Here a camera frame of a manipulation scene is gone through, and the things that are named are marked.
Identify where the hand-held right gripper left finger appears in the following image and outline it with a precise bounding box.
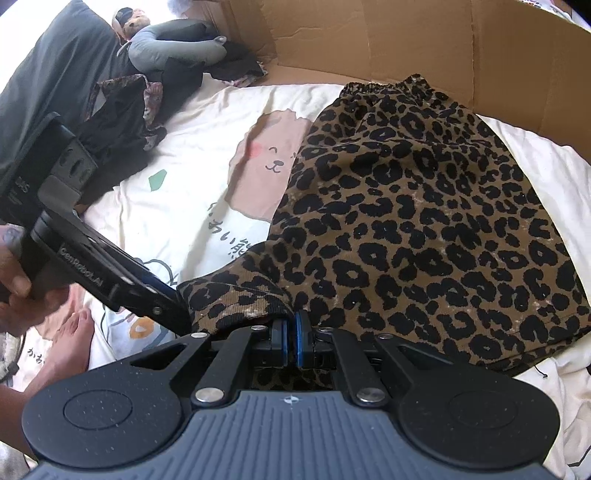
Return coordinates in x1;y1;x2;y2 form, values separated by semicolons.
130;310;291;408

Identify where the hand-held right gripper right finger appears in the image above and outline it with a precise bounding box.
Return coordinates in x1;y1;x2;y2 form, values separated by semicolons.
295;310;456;408

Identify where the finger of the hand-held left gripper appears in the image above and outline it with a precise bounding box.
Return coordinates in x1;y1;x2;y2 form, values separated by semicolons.
115;262;194;337

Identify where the leopard print skirt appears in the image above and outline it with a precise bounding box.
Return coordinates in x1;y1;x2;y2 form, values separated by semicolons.
178;74;591;392

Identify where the dark clothes heap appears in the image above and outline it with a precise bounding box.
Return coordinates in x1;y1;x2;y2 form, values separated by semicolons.
161;21;269;100

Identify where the person's left hand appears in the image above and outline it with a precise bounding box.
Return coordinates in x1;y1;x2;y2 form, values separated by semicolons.
0;224;72;339

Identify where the person's bare foot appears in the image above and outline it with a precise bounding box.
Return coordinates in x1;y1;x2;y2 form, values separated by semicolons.
25;308;96;393

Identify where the black floral garment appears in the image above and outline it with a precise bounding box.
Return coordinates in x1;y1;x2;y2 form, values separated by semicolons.
76;76;168;205

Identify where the white printed blanket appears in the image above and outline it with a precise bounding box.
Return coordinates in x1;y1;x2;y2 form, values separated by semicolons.
25;83;591;480

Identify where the dark grey pillow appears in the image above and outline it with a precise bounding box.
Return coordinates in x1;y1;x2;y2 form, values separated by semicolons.
0;0;139;185

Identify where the grey neck pillow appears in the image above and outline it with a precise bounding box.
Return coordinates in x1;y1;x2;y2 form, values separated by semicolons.
128;19;228;73

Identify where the plush toy with black cap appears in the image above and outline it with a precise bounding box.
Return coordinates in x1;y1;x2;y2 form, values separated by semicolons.
111;6;149;38

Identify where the brown cardboard box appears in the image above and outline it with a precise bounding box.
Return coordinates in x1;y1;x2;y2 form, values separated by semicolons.
191;0;591;163

